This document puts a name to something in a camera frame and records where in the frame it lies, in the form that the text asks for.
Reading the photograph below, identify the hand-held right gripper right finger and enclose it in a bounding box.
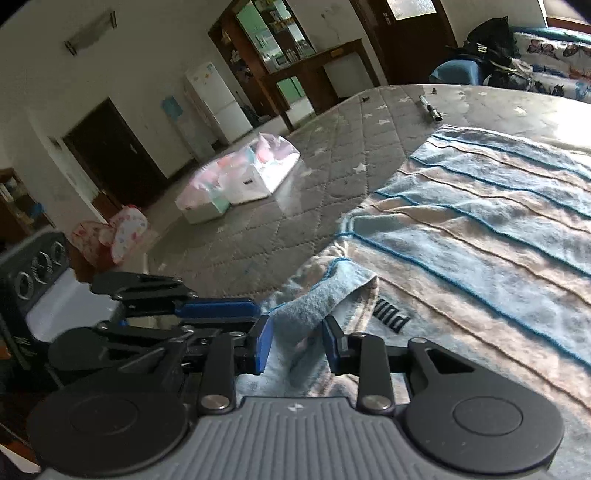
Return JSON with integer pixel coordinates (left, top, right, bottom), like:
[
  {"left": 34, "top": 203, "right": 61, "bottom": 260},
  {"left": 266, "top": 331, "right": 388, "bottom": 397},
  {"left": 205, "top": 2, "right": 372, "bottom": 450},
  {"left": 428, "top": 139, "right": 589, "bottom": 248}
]
[{"left": 322, "top": 315, "right": 481, "bottom": 414}]

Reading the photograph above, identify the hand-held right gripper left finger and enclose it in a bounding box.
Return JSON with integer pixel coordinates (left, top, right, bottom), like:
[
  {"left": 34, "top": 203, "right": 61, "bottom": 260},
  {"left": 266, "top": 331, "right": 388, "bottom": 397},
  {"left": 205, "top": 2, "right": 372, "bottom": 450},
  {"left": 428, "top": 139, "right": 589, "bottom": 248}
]
[{"left": 117, "top": 315, "right": 274, "bottom": 415}]

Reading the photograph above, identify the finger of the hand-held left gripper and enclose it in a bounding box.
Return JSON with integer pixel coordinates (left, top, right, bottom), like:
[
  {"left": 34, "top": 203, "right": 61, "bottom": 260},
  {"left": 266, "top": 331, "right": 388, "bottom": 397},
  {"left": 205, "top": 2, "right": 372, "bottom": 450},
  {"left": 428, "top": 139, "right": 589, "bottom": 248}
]
[
  {"left": 90, "top": 272, "right": 260, "bottom": 320},
  {"left": 48, "top": 322, "right": 251, "bottom": 385}
]

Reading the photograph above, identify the blue beige striped garment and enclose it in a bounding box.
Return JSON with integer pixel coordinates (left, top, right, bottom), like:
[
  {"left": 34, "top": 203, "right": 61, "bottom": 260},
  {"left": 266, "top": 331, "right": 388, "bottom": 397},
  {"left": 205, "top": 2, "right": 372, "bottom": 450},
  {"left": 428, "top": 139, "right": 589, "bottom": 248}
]
[{"left": 261, "top": 126, "right": 591, "bottom": 480}]

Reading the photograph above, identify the wooden bookshelf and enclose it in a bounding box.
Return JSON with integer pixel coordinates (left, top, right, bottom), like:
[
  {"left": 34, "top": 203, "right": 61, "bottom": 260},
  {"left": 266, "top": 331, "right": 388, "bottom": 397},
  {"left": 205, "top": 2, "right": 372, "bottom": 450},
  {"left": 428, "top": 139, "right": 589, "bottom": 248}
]
[{"left": 0, "top": 168, "right": 51, "bottom": 250}]

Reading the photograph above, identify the pink floral bag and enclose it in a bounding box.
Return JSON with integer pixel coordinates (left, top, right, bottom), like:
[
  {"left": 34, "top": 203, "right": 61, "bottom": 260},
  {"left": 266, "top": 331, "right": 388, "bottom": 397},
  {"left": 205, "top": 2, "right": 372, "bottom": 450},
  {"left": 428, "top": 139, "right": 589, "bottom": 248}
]
[{"left": 69, "top": 205, "right": 148, "bottom": 268}]

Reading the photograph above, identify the pink green tissue pack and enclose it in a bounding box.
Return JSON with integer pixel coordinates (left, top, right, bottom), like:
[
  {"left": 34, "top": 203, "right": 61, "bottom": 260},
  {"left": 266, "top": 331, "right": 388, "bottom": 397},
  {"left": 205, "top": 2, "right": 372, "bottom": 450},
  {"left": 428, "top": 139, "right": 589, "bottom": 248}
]
[{"left": 175, "top": 154, "right": 234, "bottom": 225}]

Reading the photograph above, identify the white pink tissue pack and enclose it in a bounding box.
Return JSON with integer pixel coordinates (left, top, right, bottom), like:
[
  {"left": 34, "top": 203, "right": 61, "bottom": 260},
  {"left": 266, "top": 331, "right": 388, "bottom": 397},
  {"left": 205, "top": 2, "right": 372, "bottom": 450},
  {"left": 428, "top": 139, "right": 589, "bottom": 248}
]
[{"left": 228, "top": 131, "right": 301, "bottom": 204}]

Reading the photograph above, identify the white refrigerator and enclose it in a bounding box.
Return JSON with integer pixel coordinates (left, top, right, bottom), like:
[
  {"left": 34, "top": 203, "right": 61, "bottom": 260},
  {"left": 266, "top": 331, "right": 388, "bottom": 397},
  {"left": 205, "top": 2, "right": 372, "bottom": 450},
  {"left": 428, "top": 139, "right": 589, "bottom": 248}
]
[{"left": 185, "top": 60, "right": 254, "bottom": 146}]

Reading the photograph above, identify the black pen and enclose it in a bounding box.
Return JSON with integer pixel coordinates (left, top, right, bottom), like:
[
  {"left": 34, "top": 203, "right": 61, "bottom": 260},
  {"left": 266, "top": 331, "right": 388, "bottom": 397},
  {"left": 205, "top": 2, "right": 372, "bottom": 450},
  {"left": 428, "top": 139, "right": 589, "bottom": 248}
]
[{"left": 418, "top": 95, "right": 441, "bottom": 123}]

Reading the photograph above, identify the dark wooden side table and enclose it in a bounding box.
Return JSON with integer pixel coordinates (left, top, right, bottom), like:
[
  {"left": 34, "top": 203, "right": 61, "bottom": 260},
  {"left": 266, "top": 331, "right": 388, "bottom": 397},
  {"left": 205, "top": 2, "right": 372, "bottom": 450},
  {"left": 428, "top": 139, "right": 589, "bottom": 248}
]
[{"left": 261, "top": 39, "right": 391, "bottom": 132}]

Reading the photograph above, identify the glass display cabinet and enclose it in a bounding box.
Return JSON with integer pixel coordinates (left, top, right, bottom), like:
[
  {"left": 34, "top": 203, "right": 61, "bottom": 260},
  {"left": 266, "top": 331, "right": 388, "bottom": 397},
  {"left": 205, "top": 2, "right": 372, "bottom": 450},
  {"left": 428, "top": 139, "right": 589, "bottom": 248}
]
[{"left": 208, "top": 0, "right": 319, "bottom": 77}]

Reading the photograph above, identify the blue chair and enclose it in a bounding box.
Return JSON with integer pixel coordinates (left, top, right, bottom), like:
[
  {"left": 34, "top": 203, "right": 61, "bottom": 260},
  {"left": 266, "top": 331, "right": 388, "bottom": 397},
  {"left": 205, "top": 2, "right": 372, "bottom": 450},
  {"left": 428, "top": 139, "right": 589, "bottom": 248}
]
[{"left": 429, "top": 60, "right": 485, "bottom": 86}]

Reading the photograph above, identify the dark wooden glass door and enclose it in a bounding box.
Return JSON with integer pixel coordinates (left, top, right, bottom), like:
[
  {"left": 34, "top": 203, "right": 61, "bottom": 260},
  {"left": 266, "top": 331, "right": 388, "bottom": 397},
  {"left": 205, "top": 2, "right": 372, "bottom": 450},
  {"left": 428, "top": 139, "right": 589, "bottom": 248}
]
[{"left": 351, "top": 0, "right": 458, "bottom": 86}]

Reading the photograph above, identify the black bag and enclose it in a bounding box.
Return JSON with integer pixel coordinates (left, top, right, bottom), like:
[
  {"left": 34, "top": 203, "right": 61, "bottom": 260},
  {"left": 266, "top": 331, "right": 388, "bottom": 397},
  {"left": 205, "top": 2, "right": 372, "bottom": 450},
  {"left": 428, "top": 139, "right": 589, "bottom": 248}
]
[{"left": 464, "top": 17, "right": 532, "bottom": 88}]

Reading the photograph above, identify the long butterfly print cushion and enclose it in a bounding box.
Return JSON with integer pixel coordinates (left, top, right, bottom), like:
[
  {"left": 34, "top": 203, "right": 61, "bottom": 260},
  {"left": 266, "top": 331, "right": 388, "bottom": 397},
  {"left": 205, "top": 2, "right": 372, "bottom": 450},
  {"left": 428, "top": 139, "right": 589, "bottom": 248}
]
[{"left": 512, "top": 30, "right": 591, "bottom": 100}]

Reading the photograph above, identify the wall lamp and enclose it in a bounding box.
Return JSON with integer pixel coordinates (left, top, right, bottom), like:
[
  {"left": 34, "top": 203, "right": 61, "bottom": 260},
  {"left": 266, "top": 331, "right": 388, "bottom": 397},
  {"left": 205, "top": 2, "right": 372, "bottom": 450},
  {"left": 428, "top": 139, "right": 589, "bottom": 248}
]
[{"left": 64, "top": 11, "right": 117, "bottom": 56}]

